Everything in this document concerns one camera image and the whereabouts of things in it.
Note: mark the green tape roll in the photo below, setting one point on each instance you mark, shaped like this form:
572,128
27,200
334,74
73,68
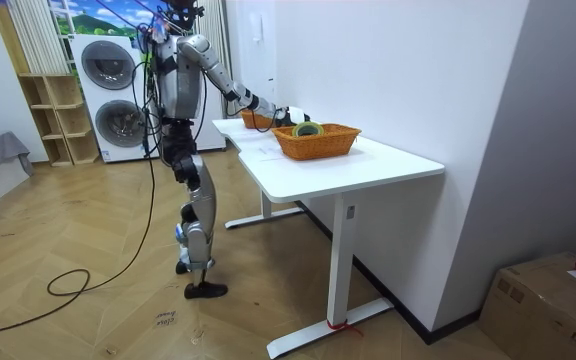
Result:
308,128

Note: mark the small orange wicker basket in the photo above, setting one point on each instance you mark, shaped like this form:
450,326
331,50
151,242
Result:
253,121

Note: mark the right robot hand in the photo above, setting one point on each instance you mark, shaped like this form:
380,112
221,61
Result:
294,115

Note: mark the robot legs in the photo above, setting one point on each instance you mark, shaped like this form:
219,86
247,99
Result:
203,200

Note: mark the wooden shelf unit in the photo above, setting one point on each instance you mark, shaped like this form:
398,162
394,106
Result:
63,90

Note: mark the white washing machine tower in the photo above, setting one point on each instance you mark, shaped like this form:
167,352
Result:
108,65

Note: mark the cardboard box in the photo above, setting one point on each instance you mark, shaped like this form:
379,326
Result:
533,310

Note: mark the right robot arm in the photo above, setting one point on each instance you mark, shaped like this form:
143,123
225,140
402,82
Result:
215,67

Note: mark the white desk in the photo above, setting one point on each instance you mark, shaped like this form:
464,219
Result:
318,175

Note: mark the landscape wall poster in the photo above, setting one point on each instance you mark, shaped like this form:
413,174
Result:
98,17

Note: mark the white pleated curtain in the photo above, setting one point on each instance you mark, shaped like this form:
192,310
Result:
215,30
38,35

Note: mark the large orange wicker basket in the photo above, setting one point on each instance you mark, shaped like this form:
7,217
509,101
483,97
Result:
318,147

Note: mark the robot body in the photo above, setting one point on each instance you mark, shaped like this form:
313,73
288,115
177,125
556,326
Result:
180,80

